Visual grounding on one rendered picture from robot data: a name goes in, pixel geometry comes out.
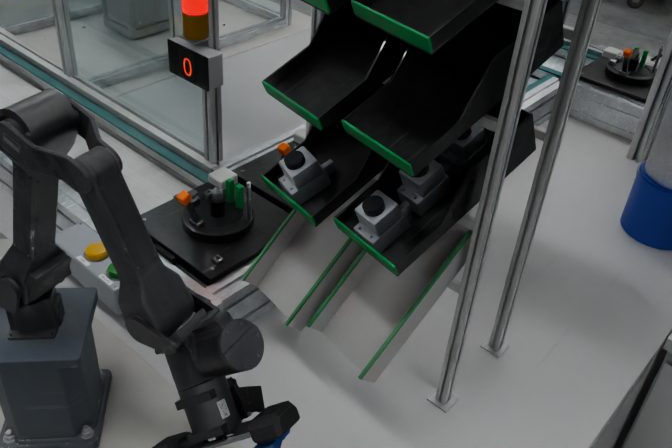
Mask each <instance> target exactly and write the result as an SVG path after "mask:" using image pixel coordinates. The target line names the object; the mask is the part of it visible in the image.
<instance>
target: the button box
mask: <svg viewBox="0 0 672 448"><path fill-rule="evenodd" d="M93 243H102V241H101V239H100V237H99V235H98V234H97V233H96V232H95V231H93V230H92V229H91V228H89V227H88V226H87V225H86V224H84V223H83V222H80V223H78V224H76V225H74V226H72V227H69V228H67V229H65V230H63V231H61V232H59V233H57V234H56V235H55V244H56V245H57V246H58V247H60V248H61V249H62V250H63V251H64V252H66V255H68V256H70V257H71V258H72V260H71V263H70V270H71V273H72V274H71V275H72V276H73V277H75V278H76V279H77V280H78V281H79V282H80V283H81V284H83V285H84V286H85V287H95V288H96V289H97V292H98V298H99V299H100V300H101V301H102V302H103V303H105V304H106V305H107V306H108V307H109V308H110V309H111V310H113V311H114V312H115V313H116V314H118V315H119V314H121V313H122V312H121V310H120V307H119V304H118V296H119V287H120V280H119V279H114V278H111V277H110V276H109V275H108V270H107V268H108V266H109V265H110V264H111V263H112V262H111V260H110V258H109V255H107V256H106V257H104V258H103V259H100V260H91V259H88V258H87V257H86V254H85V249H86V247H87V246H89V245H90V244H93Z"/></svg>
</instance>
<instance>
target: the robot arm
mask: <svg viewBox="0 0 672 448"><path fill-rule="evenodd" d="M77 134H78V135H80V136H81V137H82V138H83V139H85V141H86V143H87V146H88V149H89V151H87V152H85V153H83V154H81V155H80V156H78V157H76V158H74V159H73V158H72V157H71V156H69V155H67V154H68V152H69V151H70V150H71V148H72V147H73V145H74V144H75V140H76V137H77ZM0 150H1V151H2V152H3V153H4V154H5V155H6V156H7V157H8V158H9V159H10V160H11V161H12V163H13V243H12V245H11V246H10V248H9V249H8V251H7V252H6V253H5V255H4V256H3V258H2V259H1V260H0V307H1V308H3V309H5V311H6V315H7V318H8V322H9V326H10V329H9V331H8V334H7V339H8V340H32V339H53V338H55V337H56V335H57V332H58V328H59V326H61V324H62V322H63V317H64V314H65V312H64V305H63V302H62V296H61V294H60V293H59V292H56V288H55V286H56V285H58V284H59V283H62V282H63V281H64V279H65V278H66V277H68V276H69V275H70V274H72V273H71V270H70V263H71V260H72V258H71V257H70V256H68V255H66V252H64V251H63V250H62V249H61V248H60V247H58V246H57V245H56V244H55V235H56V218H57V201H58V183H59V180H62V181H64V182H65V183H66V184H68V185H69V186H70V187H71V188H72V189H74V190H75V191H76V192H78V193H79V195H80V197H81V199H82V201H83V203H84V205H85V207H86V209H87V212H88V214H89V216H90V218H91V220H92V222H93V224H94V226H95V228H96V230H97V232H98V235H99V237H100V239H101V241H102V243H103V245H104V247H105V249H106V251H107V253H108V255H109V258H110V260H111V262H112V264H113V266H114V268H115V270H116V272H117V275H118V278H119V280H120V287H119V296H118V304H119V307H120V310H121V312H122V315H123V318H124V321H125V325H126V328H127V331H128V332H129V334H130V335H131V336H132V338H134V339H135V340H136V341H137V342H139V343H141V344H144V345H146V346H148V347H151V348H153V349H155V353H156V354H157V355H158V354H165V357H166V360H167V363H168V365H169V368H170V371H171V374H172V377H173V380H174V382H175V385H176V388H177V390H178V394H179V396H180V400H178V401H176V402H175V405H176V408H177V411H179V410H182V409H184V411H185V413H186V416H187V419H188V422H189V425H190V427H191V430H192V433H191V432H182V433H179V434H176V435H172V436H169V437H166V438H165V439H163V440H162V441H161V442H159V443H158V444H156V445H155V446H153V447H152V448H216V447H219V446H223V445H226V444H230V443H233V442H237V441H240V440H244V439H247V438H250V437H252V440H253V442H255V443H257V445H256V446H255V447H254V448H281V444H282V441H283V440H284V439H286V438H285V437H286V436H287V435H288V434H289V433H290V428H291V427H292V426H293V425H294V424H296V423H297V422H298V421H299V419H300V415H299V413H298V410H297V407H296V406H294V405H293V404H292V403H291V402H290V401H284V402H281V403H278V404H274V405H271V406H268V407H266V408H265V406H264V400H263V395H262V389H261V386H245V387H239V386H238V385H237V382H236V381H237V380H236V379H235V378H232V377H229V378H226V376H227V375H231V374H235V373H240V372H244V371H248V370H252V369H253V368H255V367H256V366H257V365H258V364H259V363H260V361H261V359H262V357H263V353H264V340H263V337H262V334H261V332H260V330H259V328H258V327H257V326H256V325H254V324H253V323H251V322H250V321H248V320H246V319H233V318H232V316H231V315H230V314H229V312H227V311H226V312H223V313H221V314H219V315H218V316H216V315H217V314H218V313H219V312H220V310H219V308H218V307H216V306H215V305H213V304H212V303H211V300H209V299H207V298H205V297H203V296H201V295H199V294H197V293H196V292H195V291H193V290H191V289H190V288H188V287H187V286H186V285H185V283H184V281H183V280H182V278H181V276H180V275H179V274H178V273H177V272H175V271H173V270H172V269H170V268H168V267H167V266H165V265H164V264H163V262H162V260H161V259H160V257H159V255H158V253H157V250H156V248H155V246H154V244H153V242H152V239H151V237H150V235H149V233H148V230H147V228H146V226H145V224H144V221H143V219H142V217H141V215H140V212H139V210H138V208H137V206H136V204H135V201H134V199H133V197H132V195H131V192H130V190H129V188H128V186H127V183H126V181H125V179H124V177H123V175H122V172H121V171H122V169H123V164H122V161H121V158H120V156H119V155H118V153H117V152H116V151H115V150H114V149H113V148H112V147H111V146H109V145H108V144H107V143H106V142H105V141H103V140H102V139H101V136H100V133H99V130H98V127H97V125H96V122H95V119H94V117H93V116H92V115H91V114H89V113H88V112H87V111H86V110H85V109H83V108H82V107H81V106H80V105H78V104H77V103H76V102H75V101H73V100H72V99H71V98H70V97H68V96H67V95H65V94H61V93H60V92H59V91H57V90H55V89H50V88H49V89H46V90H43V91H41V92H39V93H37V94H34V95H32V96H30V97H28V98H25V99H23V100H21V101H18V102H16V103H14V104H12V105H9V106H7V107H5V108H3V109H0ZM193 312H195V313H196V314H195V315H194V316H193V317H192V318H190V317H191V316H192V314H193ZM215 316H216V317H215ZM189 318H190V319H189ZM188 319H189V320H188ZM187 320H188V321H187ZM186 321H187V322H186ZM184 322H186V323H185V324H184V325H183V326H182V327H180V326H181V325H182V324H183V323H184ZM179 327H180V328H179ZM178 328H179V329H178ZM177 329H178V330H177ZM253 412H258V413H259V412H260V413H259V414H258V415H257V416H256V417H254V418H253V419H252V420H249V421H246V422H243V423H242V420H243V419H245V418H248V417H249V416H252V413H253ZM230 434H234V435H231V436H227V435H230ZM214 437H215V440H212V441H209V440H208V439H211V438H214Z"/></svg>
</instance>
